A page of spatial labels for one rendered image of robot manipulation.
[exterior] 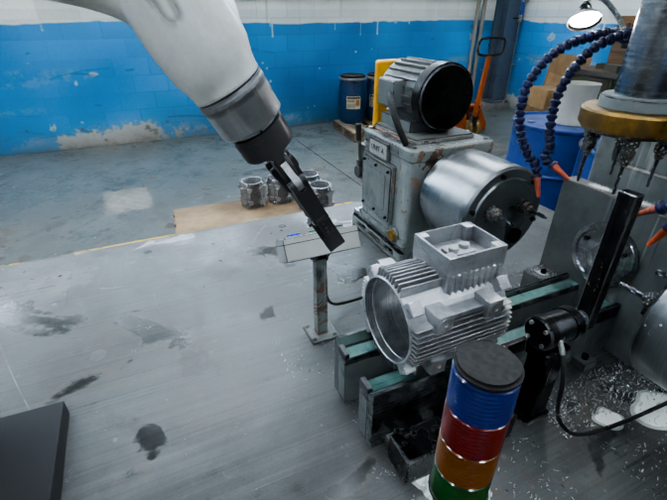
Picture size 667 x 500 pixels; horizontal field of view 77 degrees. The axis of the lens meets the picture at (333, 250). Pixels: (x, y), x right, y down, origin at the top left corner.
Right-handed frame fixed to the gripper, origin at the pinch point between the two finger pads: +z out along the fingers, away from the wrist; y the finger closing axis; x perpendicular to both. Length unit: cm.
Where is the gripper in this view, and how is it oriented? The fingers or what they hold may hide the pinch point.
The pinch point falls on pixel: (327, 230)
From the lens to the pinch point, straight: 67.6
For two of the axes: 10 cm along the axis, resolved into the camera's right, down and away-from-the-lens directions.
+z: 4.5, 6.5, 6.1
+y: -3.9, -4.7, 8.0
